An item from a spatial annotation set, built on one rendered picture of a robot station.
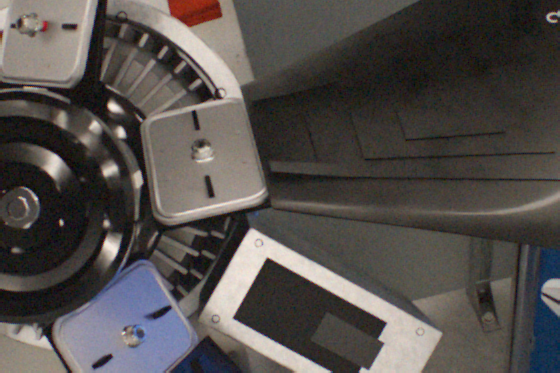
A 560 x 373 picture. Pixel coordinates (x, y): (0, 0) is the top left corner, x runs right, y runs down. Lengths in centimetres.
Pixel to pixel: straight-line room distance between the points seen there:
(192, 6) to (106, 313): 69
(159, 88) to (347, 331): 20
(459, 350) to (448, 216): 138
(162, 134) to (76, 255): 11
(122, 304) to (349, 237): 116
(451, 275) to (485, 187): 134
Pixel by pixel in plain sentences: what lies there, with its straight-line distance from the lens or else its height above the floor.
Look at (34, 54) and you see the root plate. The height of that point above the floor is 124.
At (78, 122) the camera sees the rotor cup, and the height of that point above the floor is 125.
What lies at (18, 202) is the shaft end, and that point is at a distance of 51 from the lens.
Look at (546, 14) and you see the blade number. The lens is 62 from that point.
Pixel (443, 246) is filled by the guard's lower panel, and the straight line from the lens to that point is 181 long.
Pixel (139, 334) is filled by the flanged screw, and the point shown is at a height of 111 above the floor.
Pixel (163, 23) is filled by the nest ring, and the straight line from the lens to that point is 75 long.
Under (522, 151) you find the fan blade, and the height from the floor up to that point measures 118.
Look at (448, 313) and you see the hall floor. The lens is 196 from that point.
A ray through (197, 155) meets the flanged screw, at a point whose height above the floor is 119.
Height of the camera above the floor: 157
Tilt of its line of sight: 44 degrees down
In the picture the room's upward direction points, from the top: 9 degrees counter-clockwise
